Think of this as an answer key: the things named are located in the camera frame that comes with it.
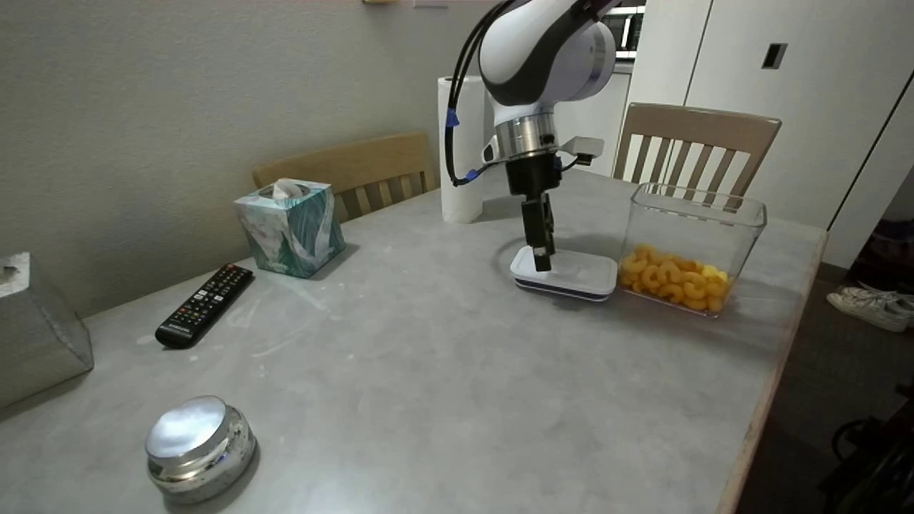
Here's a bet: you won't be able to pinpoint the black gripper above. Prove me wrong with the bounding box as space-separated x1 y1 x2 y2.
504 152 567 274

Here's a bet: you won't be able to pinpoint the white lid with round button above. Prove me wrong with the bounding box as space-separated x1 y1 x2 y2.
510 243 624 307

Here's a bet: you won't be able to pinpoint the clear plastic food container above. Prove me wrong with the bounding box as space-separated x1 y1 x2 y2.
617 179 771 319

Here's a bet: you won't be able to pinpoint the clear container with yellow snacks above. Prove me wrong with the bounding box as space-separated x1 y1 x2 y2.
617 243 734 313

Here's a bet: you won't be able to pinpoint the white paper towel roll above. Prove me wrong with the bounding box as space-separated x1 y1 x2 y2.
435 70 497 229

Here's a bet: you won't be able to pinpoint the pale wooden slatted chair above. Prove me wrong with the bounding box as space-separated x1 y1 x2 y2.
251 127 440 224
611 99 785 213

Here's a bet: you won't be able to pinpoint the silver microwave oven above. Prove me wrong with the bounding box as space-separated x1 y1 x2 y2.
604 2 648 65

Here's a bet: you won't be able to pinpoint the teal patterned tissue box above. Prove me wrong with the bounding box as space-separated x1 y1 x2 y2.
231 174 350 282

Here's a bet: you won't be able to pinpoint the black remote control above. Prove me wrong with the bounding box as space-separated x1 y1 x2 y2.
151 262 258 350

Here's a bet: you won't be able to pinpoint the white shoes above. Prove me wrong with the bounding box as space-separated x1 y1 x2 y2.
827 282 914 337

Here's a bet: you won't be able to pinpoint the dark bag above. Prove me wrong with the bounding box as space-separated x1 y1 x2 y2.
845 217 914 293

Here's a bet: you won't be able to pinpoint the round silver metal tin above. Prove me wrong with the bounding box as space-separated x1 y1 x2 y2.
144 394 260 506

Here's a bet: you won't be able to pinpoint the grey cube tissue box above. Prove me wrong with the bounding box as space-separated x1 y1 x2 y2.
0 250 97 414

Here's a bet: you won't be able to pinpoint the black cable with blue plug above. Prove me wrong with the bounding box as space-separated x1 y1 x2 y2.
440 0 510 189

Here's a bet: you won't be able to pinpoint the dark wall outlet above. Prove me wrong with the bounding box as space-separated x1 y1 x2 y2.
759 39 792 70

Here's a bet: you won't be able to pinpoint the black wheeled frame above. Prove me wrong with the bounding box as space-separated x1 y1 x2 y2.
818 387 914 514

